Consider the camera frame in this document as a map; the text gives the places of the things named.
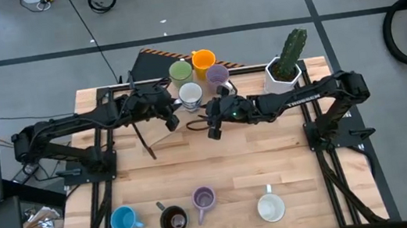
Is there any blue and white patterned mug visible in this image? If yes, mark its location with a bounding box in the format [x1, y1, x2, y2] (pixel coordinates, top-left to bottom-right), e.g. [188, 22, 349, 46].
[172, 80, 206, 114]

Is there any purple mug with white handle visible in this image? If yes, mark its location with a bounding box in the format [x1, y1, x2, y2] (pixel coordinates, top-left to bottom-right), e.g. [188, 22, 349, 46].
[204, 62, 236, 95]

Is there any green mug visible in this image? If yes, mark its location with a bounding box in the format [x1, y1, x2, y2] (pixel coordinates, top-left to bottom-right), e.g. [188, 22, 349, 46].
[167, 58, 196, 90]

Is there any orange mug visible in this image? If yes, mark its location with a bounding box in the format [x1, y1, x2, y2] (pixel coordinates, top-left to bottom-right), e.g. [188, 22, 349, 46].
[190, 47, 219, 81]

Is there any lilac ribbed mug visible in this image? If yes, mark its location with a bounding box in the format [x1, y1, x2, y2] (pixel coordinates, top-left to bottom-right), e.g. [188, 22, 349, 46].
[190, 183, 221, 226]

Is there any light blue mug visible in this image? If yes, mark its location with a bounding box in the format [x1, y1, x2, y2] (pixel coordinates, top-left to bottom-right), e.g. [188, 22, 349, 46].
[108, 203, 146, 228]

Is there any wooden shelf with black legs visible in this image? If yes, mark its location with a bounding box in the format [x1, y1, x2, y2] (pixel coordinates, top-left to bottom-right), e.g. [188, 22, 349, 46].
[124, 52, 246, 162]

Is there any black panel with striped edge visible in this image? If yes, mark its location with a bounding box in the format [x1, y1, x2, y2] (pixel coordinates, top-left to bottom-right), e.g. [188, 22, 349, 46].
[127, 35, 246, 83]

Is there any green cactus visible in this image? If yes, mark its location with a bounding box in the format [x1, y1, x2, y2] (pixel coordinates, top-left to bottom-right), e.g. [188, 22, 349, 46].
[270, 27, 313, 82]

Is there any plain white mug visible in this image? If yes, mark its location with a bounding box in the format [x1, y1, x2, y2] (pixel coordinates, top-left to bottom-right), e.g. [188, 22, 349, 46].
[254, 182, 287, 225]

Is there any black remote control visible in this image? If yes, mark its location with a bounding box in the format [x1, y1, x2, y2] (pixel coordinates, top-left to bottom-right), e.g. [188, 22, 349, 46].
[9, 162, 42, 187]

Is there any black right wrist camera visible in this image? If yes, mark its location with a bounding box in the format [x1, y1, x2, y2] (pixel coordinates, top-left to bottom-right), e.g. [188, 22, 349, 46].
[205, 121, 224, 141]

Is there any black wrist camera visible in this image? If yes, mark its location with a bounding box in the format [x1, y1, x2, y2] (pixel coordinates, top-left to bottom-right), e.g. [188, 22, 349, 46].
[163, 112, 182, 133]
[205, 121, 224, 141]

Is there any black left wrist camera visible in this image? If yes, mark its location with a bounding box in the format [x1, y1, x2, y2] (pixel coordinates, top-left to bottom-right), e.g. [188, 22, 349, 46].
[163, 112, 182, 133]

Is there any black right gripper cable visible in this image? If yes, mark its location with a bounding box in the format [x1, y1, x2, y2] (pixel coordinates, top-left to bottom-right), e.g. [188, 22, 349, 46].
[184, 116, 212, 134]

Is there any black table frame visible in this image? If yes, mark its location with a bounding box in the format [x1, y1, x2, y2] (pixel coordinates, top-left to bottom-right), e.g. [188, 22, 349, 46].
[45, 50, 401, 228]

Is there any black floor cable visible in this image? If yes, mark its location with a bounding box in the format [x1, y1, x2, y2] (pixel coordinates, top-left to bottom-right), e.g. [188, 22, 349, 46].
[62, 0, 124, 91]
[0, 106, 76, 126]

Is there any coiled black cable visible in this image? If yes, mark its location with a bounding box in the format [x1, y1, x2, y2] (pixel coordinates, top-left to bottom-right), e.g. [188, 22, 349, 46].
[87, 0, 120, 16]

